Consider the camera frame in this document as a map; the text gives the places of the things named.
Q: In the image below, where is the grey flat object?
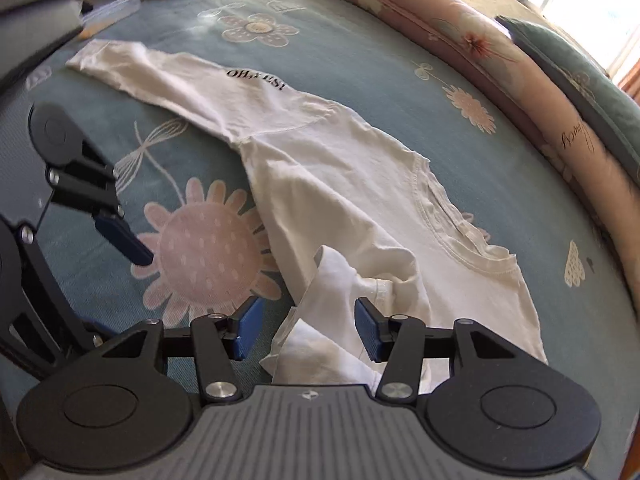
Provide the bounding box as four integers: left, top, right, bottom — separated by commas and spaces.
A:
0, 0, 87, 88

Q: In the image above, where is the pink floral quilt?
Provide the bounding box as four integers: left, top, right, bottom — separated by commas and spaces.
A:
280, 0, 640, 321

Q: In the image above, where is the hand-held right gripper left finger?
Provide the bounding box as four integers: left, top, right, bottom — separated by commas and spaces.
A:
101, 296, 265, 403

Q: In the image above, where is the teal pillow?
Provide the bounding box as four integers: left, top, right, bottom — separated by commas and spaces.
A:
495, 15, 640, 186

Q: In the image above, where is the clear plastic food container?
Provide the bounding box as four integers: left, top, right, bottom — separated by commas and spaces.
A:
80, 0, 142, 31

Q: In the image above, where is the blue floral bed sheet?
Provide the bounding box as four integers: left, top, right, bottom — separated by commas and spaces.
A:
0, 0, 640, 461

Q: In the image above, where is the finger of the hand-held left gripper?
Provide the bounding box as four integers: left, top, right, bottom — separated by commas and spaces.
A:
45, 139, 155, 267
0, 222, 116, 379

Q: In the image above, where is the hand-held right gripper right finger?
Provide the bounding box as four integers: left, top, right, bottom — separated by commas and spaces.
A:
354, 296, 521, 403

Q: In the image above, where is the white long-sleeve shirt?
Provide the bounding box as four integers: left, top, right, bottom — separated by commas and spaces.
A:
65, 39, 548, 396

